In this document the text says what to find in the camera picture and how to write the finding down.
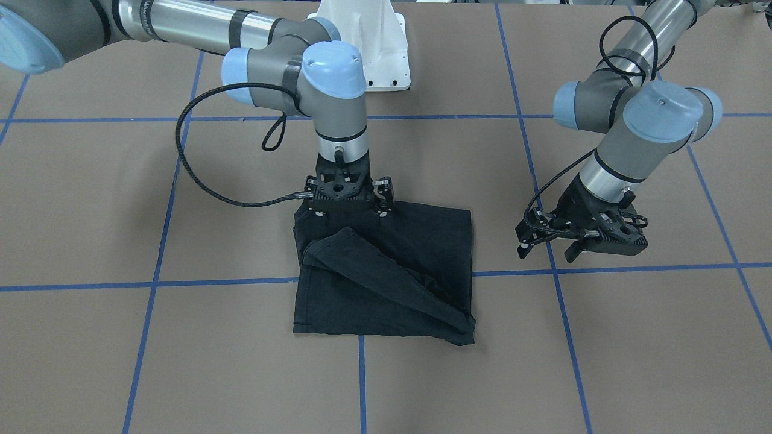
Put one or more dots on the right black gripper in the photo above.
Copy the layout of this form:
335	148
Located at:
383	188

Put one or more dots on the black graphic t-shirt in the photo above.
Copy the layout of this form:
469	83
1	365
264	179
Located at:
407	273

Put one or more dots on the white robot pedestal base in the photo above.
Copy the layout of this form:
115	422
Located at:
379	33

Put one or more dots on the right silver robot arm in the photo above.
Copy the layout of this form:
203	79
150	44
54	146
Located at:
294	67

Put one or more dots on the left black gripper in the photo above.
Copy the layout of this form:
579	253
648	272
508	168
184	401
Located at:
571	203

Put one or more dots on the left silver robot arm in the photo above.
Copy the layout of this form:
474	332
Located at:
642	119

